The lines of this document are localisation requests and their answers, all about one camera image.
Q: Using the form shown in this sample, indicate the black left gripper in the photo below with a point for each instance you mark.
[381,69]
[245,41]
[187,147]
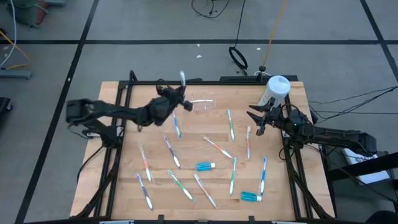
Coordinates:
[157,110]

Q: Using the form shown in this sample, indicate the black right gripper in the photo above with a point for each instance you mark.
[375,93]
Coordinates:
[276,117]

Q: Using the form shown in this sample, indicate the blue toothbrush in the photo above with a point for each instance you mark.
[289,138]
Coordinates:
[263,175]
[182,78]
[177,126]

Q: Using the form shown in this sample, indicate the pink toothbrush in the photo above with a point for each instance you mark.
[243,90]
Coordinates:
[248,141]

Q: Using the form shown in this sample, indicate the green toothbrush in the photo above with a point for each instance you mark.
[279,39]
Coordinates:
[231,124]
[181,185]
[233,175]

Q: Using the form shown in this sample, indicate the purple toothbrush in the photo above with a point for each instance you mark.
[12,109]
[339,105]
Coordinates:
[144,191]
[172,151]

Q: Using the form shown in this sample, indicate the orange toothbrush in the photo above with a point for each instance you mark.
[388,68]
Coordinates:
[205,190]
[217,147]
[145,164]

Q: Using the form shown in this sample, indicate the small teal mouthwash bottle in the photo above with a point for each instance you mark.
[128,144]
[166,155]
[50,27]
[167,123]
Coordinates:
[250,196]
[204,166]

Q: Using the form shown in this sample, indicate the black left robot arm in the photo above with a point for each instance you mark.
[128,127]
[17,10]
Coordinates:
[118,110]

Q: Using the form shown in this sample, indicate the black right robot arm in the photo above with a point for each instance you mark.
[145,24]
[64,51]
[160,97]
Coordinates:
[335,137]

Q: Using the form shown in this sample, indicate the clear plastic organizer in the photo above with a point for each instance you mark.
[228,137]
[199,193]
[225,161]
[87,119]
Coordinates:
[203,102]

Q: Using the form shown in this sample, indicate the white wipes canister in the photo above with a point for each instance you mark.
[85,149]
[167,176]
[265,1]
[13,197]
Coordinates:
[278,87]

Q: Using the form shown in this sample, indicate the black flat box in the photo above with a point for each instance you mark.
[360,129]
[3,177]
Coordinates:
[236,78]

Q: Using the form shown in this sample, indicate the black round knob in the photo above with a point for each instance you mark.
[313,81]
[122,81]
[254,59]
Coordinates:
[262,68]

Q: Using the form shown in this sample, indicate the black metal stand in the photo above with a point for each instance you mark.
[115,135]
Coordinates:
[360,168]

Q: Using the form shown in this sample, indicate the white printed papers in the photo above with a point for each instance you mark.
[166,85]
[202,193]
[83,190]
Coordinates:
[370,175]

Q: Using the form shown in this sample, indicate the grey flat bar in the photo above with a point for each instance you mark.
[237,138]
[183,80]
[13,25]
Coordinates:
[15,74]

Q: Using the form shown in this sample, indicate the green bag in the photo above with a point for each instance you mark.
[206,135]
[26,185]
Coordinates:
[26,12]

